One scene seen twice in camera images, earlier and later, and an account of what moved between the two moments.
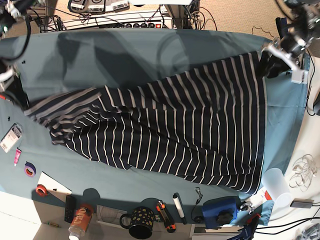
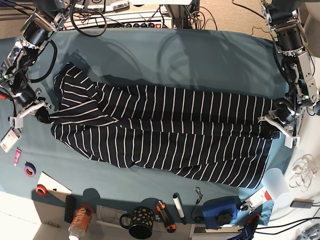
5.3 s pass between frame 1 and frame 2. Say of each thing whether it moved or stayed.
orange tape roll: stayed
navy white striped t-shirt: moved
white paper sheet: stayed
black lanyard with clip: stayed
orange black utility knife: stayed
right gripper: moved
